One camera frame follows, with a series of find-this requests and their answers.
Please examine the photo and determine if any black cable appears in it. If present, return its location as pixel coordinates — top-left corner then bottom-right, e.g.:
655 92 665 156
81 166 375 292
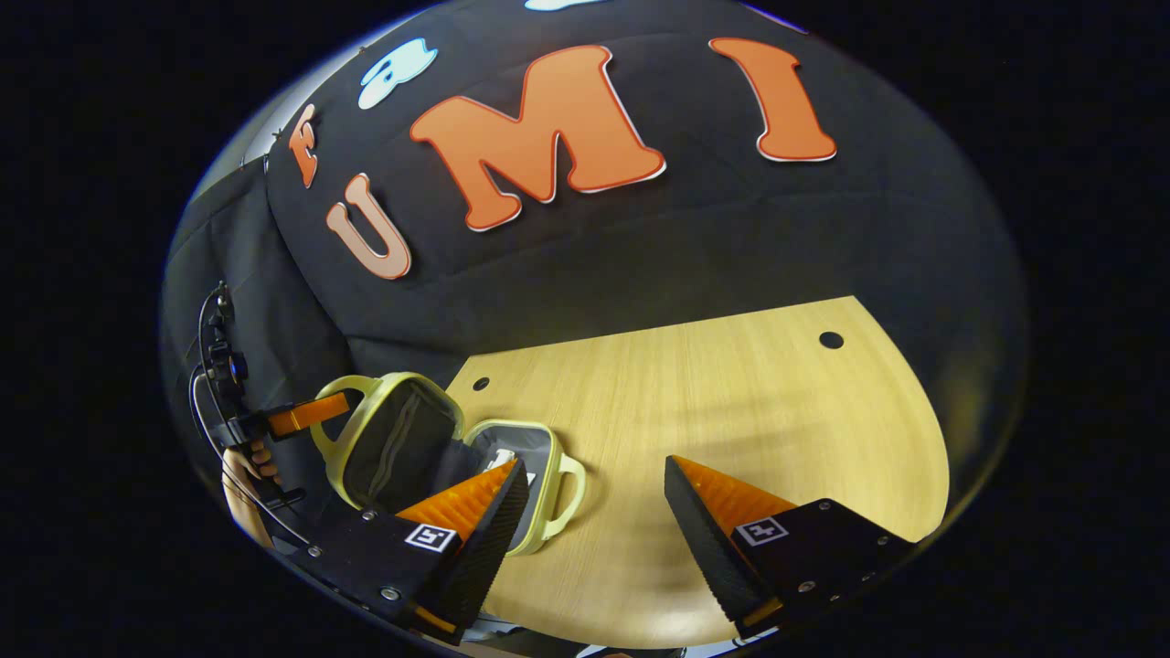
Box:
187 292 316 549

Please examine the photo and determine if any black backdrop cloth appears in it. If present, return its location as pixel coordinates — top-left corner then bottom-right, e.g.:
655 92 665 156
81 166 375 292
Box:
160 0 1029 513

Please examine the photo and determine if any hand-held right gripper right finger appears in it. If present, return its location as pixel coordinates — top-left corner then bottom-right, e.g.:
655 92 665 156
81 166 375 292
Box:
664 455 917 641

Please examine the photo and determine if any cream yellow small suitcase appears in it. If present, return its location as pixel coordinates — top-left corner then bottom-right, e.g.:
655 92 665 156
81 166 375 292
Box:
311 372 587 557

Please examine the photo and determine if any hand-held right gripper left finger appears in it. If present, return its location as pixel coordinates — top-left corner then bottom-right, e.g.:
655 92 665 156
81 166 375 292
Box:
297 459 531 645

